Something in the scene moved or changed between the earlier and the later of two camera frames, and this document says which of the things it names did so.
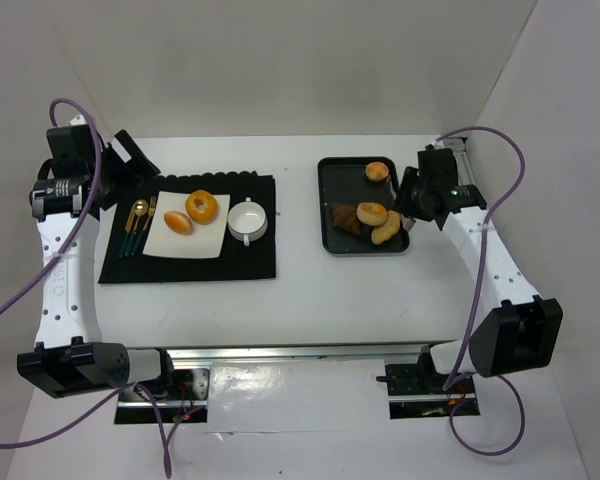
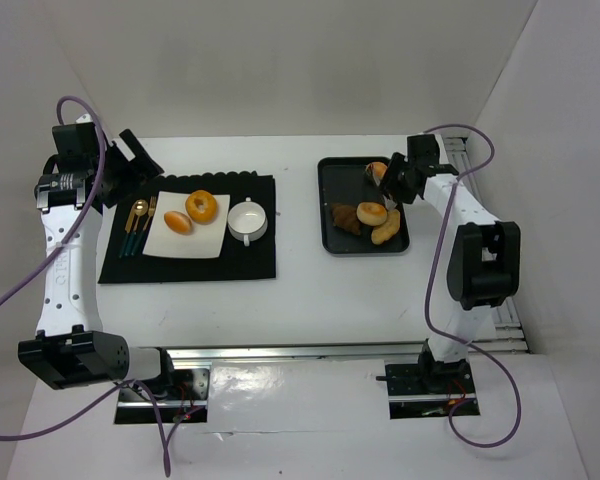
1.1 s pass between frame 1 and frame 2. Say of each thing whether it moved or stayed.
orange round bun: stayed
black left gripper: stayed
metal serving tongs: moved
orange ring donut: stayed
